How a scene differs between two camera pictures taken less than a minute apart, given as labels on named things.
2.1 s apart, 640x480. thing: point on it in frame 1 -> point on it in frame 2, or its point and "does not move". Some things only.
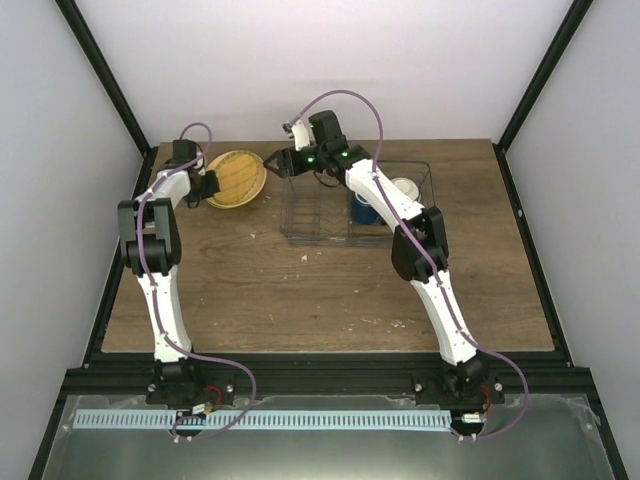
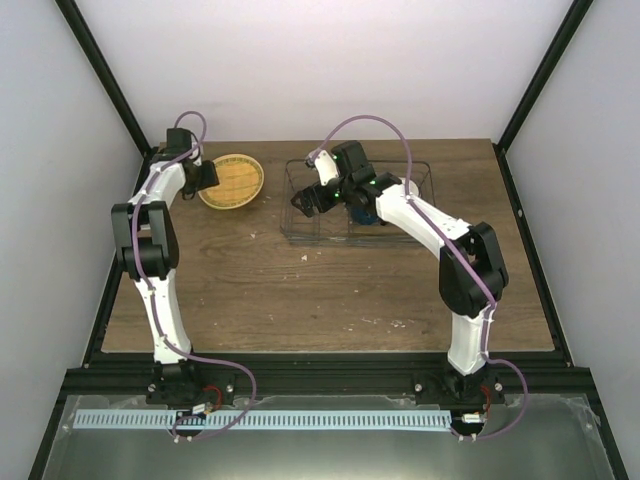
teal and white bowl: x=409 y=187 does not move
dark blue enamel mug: x=363 y=213 does not move
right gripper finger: x=282 y=162 -> x=307 y=202
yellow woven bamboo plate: x=241 y=177 does not move
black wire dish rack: x=313 y=210 does not move
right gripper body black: x=304 y=167 -> x=328 y=203
